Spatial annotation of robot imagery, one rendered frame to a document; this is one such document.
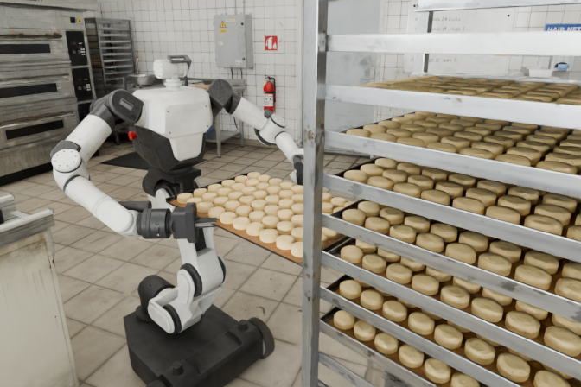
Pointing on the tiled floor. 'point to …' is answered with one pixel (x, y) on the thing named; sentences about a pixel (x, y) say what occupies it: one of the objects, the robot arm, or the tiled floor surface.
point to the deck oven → (41, 77)
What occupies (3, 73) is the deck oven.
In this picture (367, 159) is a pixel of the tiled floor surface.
